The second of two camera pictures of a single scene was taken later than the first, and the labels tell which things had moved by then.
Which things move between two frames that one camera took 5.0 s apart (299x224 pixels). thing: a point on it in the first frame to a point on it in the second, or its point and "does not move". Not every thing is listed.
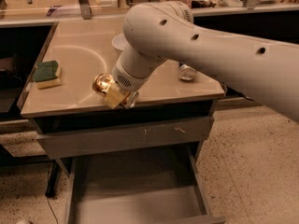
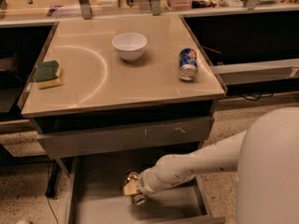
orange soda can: [101, 83] to [137, 198]
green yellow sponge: [47, 74] does not move
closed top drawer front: [123, 138] does not move
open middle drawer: [160, 188] does not move
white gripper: [125, 77] to [144, 183]
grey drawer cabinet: [138, 164] does not move
